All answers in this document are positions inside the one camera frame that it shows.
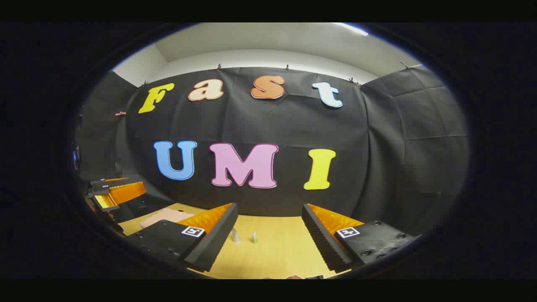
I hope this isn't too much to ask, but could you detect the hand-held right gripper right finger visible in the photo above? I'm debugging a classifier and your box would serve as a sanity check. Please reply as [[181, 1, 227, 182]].
[[302, 203, 422, 273]]

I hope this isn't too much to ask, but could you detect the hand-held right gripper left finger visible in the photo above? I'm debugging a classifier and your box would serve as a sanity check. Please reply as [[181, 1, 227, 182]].
[[126, 203, 239, 272]]

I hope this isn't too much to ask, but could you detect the black backdrop cloth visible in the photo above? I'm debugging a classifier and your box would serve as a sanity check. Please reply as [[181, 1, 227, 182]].
[[75, 63, 470, 237]]

